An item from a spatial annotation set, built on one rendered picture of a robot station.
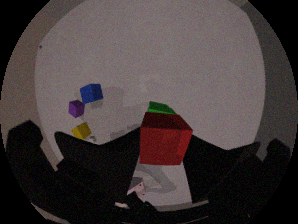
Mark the blue block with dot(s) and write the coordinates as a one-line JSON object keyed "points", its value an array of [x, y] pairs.
{"points": [[90, 93]]}

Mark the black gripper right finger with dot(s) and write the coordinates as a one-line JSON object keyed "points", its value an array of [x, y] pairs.
{"points": [[206, 165]]}

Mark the purple block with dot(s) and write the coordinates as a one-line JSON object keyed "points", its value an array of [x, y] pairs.
{"points": [[76, 108]]}

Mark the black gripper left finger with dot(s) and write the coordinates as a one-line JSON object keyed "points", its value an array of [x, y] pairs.
{"points": [[115, 160]]}

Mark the yellow block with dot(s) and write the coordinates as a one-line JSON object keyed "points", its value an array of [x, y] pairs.
{"points": [[81, 131]]}

